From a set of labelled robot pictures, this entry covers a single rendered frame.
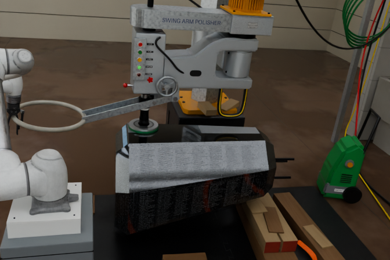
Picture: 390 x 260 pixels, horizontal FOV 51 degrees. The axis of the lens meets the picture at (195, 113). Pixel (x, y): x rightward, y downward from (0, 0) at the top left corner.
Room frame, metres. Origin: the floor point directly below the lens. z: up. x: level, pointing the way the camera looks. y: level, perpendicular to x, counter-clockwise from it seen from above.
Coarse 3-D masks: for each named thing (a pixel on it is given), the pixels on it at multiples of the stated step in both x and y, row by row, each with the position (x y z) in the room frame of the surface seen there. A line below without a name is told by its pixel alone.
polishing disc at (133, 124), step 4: (132, 120) 2.75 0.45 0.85; (136, 120) 2.76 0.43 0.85; (152, 120) 2.79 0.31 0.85; (132, 124) 2.68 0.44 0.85; (136, 124) 2.69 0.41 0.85; (152, 124) 2.72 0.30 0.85; (156, 124) 2.73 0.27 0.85; (132, 128) 2.63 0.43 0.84; (136, 128) 2.62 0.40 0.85; (140, 128) 2.63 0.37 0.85; (144, 128) 2.64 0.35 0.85; (148, 128) 2.64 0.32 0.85; (152, 128) 2.65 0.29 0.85; (156, 128) 2.68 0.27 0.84
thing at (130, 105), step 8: (160, 96) 2.80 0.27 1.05; (112, 104) 2.70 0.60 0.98; (120, 104) 2.71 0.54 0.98; (128, 104) 2.73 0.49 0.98; (136, 104) 2.64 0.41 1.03; (144, 104) 2.65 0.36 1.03; (152, 104) 2.67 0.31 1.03; (88, 112) 2.65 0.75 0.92; (96, 112) 2.67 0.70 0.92; (104, 112) 2.58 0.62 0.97; (112, 112) 2.59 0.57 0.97; (120, 112) 2.61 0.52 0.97; (128, 112) 2.62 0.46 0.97; (88, 120) 2.55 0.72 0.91; (96, 120) 2.56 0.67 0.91
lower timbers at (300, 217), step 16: (288, 192) 3.15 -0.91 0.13; (240, 208) 2.87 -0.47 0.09; (288, 208) 2.90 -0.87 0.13; (288, 224) 2.80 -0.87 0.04; (304, 224) 2.71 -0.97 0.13; (256, 240) 2.44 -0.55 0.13; (304, 240) 2.57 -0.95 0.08; (256, 256) 2.39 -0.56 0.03; (272, 256) 2.27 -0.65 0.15; (288, 256) 2.29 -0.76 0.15; (320, 256) 2.36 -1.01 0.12; (336, 256) 2.37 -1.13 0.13
